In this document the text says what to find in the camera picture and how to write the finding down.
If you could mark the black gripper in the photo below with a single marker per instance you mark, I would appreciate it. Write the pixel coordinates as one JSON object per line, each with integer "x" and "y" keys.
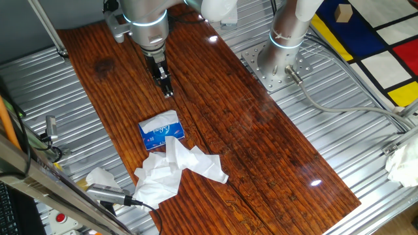
{"x": 156, "y": 65}

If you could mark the white napkin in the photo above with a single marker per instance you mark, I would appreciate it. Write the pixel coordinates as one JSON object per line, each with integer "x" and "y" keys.
{"x": 156, "y": 182}
{"x": 202, "y": 164}
{"x": 160, "y": 120}

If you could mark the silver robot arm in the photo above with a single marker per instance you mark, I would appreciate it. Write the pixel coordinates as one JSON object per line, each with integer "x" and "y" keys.
{"x": 148, "y": 29}

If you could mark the crumpled white napkin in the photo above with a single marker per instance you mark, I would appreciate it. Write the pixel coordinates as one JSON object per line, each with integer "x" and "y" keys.
{"x": 202, "y": 164}
{"x": 156, "y": 182}

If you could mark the blue tissue pack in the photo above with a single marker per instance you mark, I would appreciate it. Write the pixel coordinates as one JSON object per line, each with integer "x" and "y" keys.
{"x": 163, "y": 137}

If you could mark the brown wooden board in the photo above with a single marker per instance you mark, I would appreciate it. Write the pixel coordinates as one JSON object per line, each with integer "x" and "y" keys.
{"x": 245, "y": 130}

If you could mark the white tissue sheet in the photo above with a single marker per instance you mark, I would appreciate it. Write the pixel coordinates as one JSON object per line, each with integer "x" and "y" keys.
{"x": 101, "y": 178}

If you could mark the thin metal pole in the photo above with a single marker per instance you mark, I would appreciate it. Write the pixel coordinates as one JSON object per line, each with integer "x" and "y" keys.
{"x": 45, "y": 23}

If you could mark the orange pole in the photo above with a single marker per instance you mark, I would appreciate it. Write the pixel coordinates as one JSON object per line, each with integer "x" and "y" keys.
{"x": 6, "y": 124}

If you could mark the grey box green red buttons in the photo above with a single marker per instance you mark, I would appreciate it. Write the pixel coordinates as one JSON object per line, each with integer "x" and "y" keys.
{"x": 60, "y": 218}

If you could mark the small wooden cube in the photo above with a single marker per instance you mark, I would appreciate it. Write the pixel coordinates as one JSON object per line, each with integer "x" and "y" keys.
{"x": 343, "y": 13}

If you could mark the black keyboard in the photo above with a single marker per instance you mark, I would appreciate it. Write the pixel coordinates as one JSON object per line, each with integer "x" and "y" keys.
{"x": 6, "y": 212}

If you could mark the colourful checked mat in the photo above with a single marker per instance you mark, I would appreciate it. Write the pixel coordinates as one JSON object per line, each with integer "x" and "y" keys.
{"x": 385, "y": 68}

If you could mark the white crumpled cloth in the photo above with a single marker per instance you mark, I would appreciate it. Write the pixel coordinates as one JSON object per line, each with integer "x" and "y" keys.
{"x": 403, "y": 166}

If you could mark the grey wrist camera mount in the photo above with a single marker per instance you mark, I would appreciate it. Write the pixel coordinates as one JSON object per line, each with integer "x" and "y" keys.
{"x": 116, "y": 29}

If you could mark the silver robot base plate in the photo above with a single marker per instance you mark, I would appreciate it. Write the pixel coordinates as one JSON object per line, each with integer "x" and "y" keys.
{"x": 277, "y": 83}

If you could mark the small grey camera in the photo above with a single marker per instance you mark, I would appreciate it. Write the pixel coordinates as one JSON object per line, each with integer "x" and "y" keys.
{"x": 51, "y": 127}

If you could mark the silver finned camera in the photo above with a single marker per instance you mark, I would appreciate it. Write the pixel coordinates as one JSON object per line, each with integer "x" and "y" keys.
{"x": 106, "y": 194}

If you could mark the metal camera bracket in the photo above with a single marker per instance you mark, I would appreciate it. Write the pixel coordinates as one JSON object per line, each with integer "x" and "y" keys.
{"x": 107, "y": 207}

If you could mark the metal frame beam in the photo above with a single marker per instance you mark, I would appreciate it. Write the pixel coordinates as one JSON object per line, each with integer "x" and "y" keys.
{"x": 49, "y": 186}

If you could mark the aluminium frame profile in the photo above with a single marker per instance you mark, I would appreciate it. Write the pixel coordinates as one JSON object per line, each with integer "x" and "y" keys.
{"x": 405, "y": 137}
{"x": 409, "y": 109}

